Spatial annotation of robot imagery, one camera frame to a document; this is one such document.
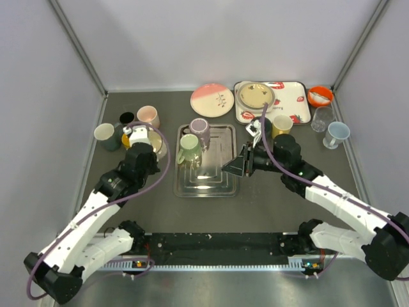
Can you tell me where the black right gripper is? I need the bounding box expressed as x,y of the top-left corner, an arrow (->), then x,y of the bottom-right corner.
221,141 -> 287,178

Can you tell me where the light green mug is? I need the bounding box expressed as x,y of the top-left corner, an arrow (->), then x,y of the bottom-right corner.
176,134 -> 202,164

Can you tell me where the pink white mug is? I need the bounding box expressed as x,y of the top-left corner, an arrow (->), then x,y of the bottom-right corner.
136,106 -> 160,129

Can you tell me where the dark brown patterned cup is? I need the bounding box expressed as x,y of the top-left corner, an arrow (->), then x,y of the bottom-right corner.
119,112 -> 135,125

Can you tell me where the mauve purple mug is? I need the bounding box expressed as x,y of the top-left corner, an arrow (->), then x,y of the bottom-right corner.
189,118 -> 211,151

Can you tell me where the pale yellow mug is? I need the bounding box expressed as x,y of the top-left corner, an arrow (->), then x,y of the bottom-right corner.
272,114 -> 293,138

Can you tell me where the cream white mug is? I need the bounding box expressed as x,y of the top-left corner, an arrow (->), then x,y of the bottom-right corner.
148,130 -> 167,161

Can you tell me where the orange yellow mug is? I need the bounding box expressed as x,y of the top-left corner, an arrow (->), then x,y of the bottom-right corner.
121,134 -> 130,150

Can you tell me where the dark grey green mug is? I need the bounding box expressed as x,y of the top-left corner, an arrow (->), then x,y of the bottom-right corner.
251,116 -> 272,135

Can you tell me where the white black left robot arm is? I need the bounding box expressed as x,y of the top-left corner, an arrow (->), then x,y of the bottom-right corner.
24,143 -> 160,304

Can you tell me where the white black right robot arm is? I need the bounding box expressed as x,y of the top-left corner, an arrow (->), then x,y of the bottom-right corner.
222,134 -> 408,281

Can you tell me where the steel mug tray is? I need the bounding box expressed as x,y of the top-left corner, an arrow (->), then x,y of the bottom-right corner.
173,124 -> 239,198

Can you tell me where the teal mug white inside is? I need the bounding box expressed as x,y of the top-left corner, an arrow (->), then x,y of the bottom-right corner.
93,123 -> 123,152

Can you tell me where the beige floral bowl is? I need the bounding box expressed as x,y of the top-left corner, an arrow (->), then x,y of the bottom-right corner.
237,82 -> 275,112

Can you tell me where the pink cream round plate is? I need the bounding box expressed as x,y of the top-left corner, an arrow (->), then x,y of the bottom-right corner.
190,83 -> 235,118

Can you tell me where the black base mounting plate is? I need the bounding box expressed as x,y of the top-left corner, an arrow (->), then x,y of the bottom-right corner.
134,231 -> 320,266

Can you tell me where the strawberry pattern square tray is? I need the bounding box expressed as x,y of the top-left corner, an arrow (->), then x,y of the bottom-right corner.
234,81 -> 311,125

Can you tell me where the clear drinking glass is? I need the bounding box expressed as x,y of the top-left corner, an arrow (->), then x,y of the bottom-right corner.
311,106 -> 335,132

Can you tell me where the light blue cup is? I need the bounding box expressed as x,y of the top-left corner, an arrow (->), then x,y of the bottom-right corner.
323,122 -> 350,150

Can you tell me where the orange bowl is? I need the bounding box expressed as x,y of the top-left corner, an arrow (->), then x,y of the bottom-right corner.
307,86 -> 334,107

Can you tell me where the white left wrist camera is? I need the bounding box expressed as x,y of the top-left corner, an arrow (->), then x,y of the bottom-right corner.
123,125 -> 151,148

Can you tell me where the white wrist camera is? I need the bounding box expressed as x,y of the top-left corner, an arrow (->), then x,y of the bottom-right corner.
245,117 -> 262,148
123,125 -> 151,148

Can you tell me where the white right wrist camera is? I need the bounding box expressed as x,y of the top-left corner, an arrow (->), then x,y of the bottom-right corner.
245,117 -> 262,148

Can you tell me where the grey slotted cable duct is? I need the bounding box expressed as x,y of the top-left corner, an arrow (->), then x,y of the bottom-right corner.
99,258 -> 305,272

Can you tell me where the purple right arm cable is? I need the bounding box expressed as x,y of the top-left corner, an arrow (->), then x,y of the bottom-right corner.
259,102 -> 409,282

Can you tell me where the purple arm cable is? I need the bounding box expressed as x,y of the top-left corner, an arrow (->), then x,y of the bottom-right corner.
259,102 -> 409,282
26,121 -> 171,301

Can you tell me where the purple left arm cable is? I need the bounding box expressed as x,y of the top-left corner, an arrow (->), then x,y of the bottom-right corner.
26,121 -> 171,301

